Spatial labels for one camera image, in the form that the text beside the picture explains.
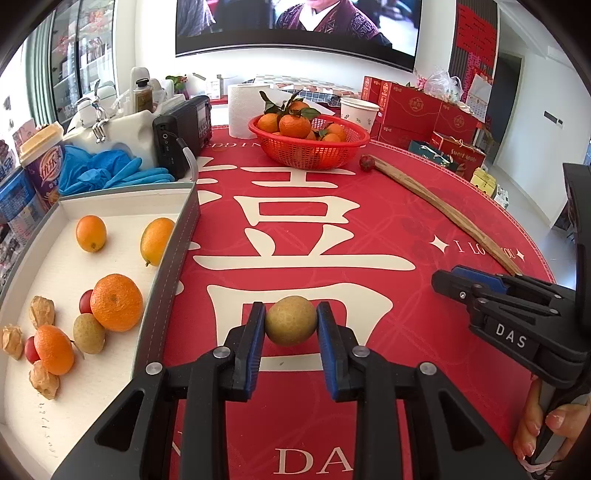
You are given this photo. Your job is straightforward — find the large orange tangerine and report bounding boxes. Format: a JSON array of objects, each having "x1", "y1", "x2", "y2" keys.
[{"x1": 90, "y1": 273, "x2": 145, "y2": 333}]

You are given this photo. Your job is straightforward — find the wall television screen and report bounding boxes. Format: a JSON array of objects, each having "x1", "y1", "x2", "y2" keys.
[{"x1": 175, "y1": 0, "x2": 422, "y2": 73}]

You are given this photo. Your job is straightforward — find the purple yellow-lidded drink cup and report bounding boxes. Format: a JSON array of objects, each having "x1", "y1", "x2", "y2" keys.
[{"x1": 19, "y1": 123, "x2": 66, "y2": 205}]

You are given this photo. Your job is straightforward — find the black portable radio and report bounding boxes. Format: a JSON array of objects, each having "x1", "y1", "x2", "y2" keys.
[{"x1": 152, "y1": 95, "x2": 213, "y2": 181}]

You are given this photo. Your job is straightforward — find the red wall decoration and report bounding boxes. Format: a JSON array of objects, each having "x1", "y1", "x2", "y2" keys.
[{"x1": 454, "y1": 4, "x2": 500, "y2": 89}]

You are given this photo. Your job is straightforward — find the brown-green longan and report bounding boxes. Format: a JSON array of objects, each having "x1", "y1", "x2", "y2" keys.
[
  {"x1": 73, "y1": 313, "x2": 107, "y2": 356},
  {"x1": 264, "y1": 295, "x2": 320, "y2": 347}
]

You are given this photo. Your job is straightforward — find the white paper towel roll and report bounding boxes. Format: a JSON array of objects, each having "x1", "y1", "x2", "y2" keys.
[{"x1": 228, "y1": 83, "x2": 273, "y2": 140}]

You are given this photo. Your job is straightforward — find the red apple gift box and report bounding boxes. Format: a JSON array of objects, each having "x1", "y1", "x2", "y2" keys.
[{"x1": 431, "y1": 131, "x2": 487, "y2": 181}]

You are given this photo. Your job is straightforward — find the white patterned paper cup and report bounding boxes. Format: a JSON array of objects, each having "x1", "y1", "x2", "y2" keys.
[{"x1": 340, "y1": 97, "x2": 380, "y2": 131}]

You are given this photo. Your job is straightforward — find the yellow carton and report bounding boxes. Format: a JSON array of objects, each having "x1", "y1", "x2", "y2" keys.
[{"x1": 471, "y1": 167, "x2": 498, "y2": 195}]

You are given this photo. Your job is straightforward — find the clear plastic bag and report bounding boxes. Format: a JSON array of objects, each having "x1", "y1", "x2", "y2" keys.
[{"x1": 422, "y1": 67, "x2": 464, "y2": 103}]

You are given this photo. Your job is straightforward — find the checkered cloth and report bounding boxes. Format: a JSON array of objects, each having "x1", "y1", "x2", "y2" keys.
[{"x1": 252, "y1": 73, "x2": 366, "y2": 101}]

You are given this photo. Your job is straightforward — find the red plastic basket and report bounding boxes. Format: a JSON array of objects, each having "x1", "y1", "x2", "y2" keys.
[{"x1": 248, "y1": 114, "x2": 371, "y2": 169}]

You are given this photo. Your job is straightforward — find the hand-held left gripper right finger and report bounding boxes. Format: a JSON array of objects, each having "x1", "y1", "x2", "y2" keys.
[{"x1": 316, "y1": 302, "x2": 529, "y2": 480}]

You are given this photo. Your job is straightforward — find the shallow grey cardboard box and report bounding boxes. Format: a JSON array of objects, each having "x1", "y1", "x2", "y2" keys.
[{"x1": 0, "y1": 181, "x2": 202, "y2": 480}]

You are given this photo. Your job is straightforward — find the white ceramic storage holder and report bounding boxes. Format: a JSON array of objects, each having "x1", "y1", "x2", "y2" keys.
[{"x1": 64, "y1": 98, "x2": 161, "y2": 172}]

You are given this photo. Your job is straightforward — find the silver rabbit figurine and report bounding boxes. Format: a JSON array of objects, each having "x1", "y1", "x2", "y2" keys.
[{"x1": 76, "y1": 79, "x2": 115, "y2": 140}]

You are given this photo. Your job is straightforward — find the small orange tangerine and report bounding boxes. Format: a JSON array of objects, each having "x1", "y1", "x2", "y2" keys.
[{"x1": 34, "y1": 324, "x2": 76, "y2": 376}]

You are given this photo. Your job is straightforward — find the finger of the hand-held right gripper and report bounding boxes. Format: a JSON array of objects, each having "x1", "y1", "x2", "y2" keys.
[
  {"x1": 431, "y1": 270, "x2": 561, "y2": 333},
  {"x1": 451, "y1": 265, "x2": 575, "y2": 305}
]

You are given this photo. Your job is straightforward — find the oval yellow-orange kumquat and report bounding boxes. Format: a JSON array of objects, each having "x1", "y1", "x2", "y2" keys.
[{"x1": 140, "y1": 217, "x2": 177, "y2": 268}]

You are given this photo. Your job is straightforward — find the dried husk physalis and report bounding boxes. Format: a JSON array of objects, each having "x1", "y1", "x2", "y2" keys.
[
  {"x1": 28, "y1": 295, "x2": 57, "y2": 330},
  {"x1": 1, "y1": 324, "x2": 25, "y2": 361},
  {"x1": 28, "y1": 360, "x2": 61, "y2": 400}
]

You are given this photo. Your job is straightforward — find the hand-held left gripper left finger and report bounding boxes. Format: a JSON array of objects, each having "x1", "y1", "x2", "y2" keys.
[{"x1": 51, "y1": 302, "x2": 266, "y2": 480}]

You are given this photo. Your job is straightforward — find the long bamboo back scratcher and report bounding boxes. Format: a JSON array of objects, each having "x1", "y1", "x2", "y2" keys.
[{"x1": 369, "y1": 154, "x2": 523, "y2": 278}]

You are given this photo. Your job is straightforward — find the round orange kumquat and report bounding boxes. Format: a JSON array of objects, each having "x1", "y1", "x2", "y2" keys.
[{"x1": 75, "y1": 215, "x2": 108, "y2": 254}]

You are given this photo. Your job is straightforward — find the dark green gift bag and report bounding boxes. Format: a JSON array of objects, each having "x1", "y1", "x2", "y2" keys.
[{"x1": 409, "y1": 140, "x2": 451, "y2": 163}]

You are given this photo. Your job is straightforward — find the blue drink can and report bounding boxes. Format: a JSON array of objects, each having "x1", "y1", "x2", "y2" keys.
[{"x1": 0, "y1": 165, "x2": 48, "y2": 251}]

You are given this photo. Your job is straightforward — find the glass display cabinet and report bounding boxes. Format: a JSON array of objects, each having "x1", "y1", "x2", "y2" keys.
[{"x1": 25, "y1": 0, "x2": 116, "y2": 123}]

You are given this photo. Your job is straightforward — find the person's right hand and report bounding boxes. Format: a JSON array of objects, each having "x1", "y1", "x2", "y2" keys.
[{"x1": 513, "y1": 381, "x2": 591, "y2": 462}]

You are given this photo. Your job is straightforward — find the heap of leafy tangerines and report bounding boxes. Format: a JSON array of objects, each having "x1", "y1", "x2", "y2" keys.
[{"x1": 256, "y1": 89, "x2": 348, "y2": 144}]

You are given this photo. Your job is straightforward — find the brown small bottle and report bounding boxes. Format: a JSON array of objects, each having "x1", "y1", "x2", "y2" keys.
[{"x1": 133, "y1": 78, "x2": 154, "y2": 114}]

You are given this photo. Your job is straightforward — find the crumpled blue rubber gloves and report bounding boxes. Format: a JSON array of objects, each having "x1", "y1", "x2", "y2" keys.
[{"x1": 57, "y1": 145, "x2": 177, "y2": 197}]

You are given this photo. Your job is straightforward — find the grey radio cable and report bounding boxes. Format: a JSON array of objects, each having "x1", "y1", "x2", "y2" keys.
[{"x1": 182, "y1": 144, "x2": 200, "y2": 182}]

